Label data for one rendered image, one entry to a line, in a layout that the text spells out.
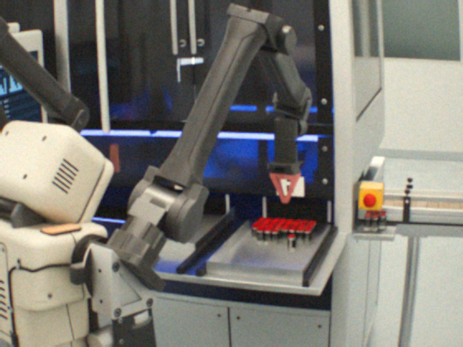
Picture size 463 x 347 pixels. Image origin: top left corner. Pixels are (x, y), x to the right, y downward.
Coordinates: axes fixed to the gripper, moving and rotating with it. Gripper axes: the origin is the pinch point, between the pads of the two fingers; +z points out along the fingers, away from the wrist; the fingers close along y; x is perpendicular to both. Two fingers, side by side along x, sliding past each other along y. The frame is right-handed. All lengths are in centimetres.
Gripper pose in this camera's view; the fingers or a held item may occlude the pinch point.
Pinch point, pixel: (285, 199)
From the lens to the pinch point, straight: 153.4
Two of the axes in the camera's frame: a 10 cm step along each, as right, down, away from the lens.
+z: 0.0, 9.9, 1.3
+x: -9.4, -0.4, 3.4
